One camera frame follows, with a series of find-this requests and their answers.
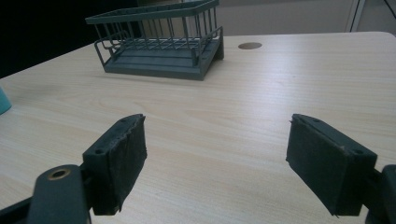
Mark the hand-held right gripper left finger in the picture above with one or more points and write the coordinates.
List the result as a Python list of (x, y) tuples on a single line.
[(116, 165)]

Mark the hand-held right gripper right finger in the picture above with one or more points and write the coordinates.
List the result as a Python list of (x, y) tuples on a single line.
[(327, 165)]

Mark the teal cup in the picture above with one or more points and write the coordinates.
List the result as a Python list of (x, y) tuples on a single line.
[(3, 102)]

